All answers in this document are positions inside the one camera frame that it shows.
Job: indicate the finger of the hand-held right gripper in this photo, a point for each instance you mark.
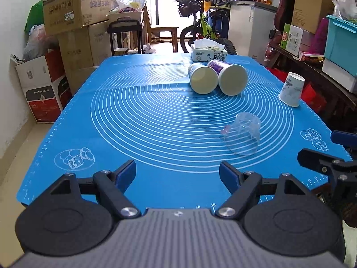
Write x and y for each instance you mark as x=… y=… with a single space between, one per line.
x=343 y=139
x=320 y=163

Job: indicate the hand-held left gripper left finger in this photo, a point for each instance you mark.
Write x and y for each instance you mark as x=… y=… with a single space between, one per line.
x=126 y=174

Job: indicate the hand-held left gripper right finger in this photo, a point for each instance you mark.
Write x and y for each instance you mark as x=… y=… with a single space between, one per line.
x=229 y=176

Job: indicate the clear plastic cup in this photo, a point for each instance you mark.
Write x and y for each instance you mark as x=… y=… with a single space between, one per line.
x=245 y=136

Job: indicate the white blue-print paper cup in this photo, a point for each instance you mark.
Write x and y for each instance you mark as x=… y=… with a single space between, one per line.
x=291 y=90

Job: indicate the purple print paper cup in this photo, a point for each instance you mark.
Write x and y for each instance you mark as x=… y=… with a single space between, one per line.
x=233 y=79

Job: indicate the green print paper cup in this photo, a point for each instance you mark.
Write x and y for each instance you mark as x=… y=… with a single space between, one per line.
x=203 y=79

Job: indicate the blue silicone baking mat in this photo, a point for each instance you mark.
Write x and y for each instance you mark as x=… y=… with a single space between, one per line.
x=139 y=117

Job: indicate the white storage box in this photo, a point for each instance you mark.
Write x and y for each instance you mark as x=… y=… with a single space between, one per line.
x=339 y=74

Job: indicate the dark wooden side table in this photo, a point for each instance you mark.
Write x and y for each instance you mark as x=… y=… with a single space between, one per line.
x=320 y=75

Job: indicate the teal plastic storage bin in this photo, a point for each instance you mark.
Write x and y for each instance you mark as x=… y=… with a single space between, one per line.
x=341 y=42

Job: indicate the magenta cloth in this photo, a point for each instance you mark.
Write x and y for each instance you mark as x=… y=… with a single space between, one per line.
x=319 y=36

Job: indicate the green white carton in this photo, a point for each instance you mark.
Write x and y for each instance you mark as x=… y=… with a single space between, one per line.
x=291 y=39

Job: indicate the red white printer box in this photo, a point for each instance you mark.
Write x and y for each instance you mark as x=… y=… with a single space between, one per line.
x=41 y=89

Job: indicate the green white tissue box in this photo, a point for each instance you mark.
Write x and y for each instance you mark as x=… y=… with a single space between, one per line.
x=206 y=56

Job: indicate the tall plain cardboard box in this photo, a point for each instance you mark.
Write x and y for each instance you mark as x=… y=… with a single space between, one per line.
x=75 y=61

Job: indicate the brown printed cardboard box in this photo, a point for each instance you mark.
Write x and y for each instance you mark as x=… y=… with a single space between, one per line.
x=99 y=43

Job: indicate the upright brown cardboard box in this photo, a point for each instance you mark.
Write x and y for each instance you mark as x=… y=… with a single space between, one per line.
x=312 y=5

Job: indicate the white plastic bag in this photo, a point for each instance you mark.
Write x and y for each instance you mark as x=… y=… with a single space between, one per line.
x=345 y=1

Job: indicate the white chest freezer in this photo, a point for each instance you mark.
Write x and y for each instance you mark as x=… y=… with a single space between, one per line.
x=248 y=28

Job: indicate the dark red hanging bag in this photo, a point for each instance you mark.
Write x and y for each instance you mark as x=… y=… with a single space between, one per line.
x=284 y=2

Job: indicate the wooden stool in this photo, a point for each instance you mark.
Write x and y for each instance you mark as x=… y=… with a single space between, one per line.
x=164 y=30

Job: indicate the black stool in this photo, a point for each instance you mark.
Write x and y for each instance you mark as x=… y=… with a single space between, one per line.
x=124 y=25

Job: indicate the green black bicycle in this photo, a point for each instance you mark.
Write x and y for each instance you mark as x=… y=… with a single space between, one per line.
x=205 y=25

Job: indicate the grey plastic bag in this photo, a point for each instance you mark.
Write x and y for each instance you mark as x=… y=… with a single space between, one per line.
x=37 y=43

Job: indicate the clear bag of packets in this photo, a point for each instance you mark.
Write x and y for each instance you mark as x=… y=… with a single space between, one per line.
x=129 y=2

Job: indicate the large labelled cardboard box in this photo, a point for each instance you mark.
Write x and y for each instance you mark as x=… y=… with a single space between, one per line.
x=69 y=8

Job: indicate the green cloth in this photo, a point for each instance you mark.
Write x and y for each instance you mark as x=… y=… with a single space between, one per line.
x=35 y=16

